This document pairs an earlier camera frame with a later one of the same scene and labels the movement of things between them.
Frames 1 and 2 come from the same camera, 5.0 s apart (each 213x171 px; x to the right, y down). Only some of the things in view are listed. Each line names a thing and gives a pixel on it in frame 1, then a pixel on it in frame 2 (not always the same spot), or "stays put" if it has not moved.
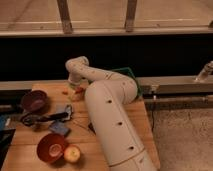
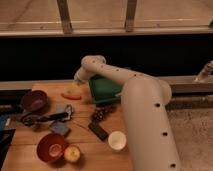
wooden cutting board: x=54 y=132 stays put
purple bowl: x=35 y=101 stays put
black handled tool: x=32 y=119 stays put
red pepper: x=79 y=90 to x=71 y=97
